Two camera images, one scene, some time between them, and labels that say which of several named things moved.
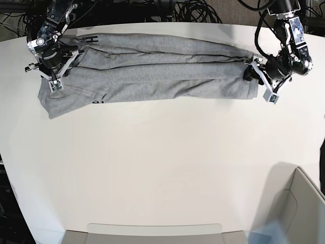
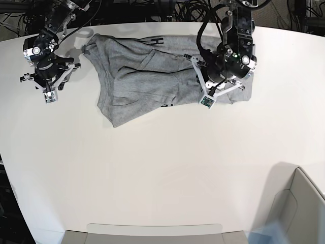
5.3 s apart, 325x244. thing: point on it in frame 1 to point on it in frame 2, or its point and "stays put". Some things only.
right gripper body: x=275 y=70 to x=220 y=75
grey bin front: x=155 y=233 stays put
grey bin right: x=295 y=203 stays put
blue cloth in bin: x=271 y=233 stays put
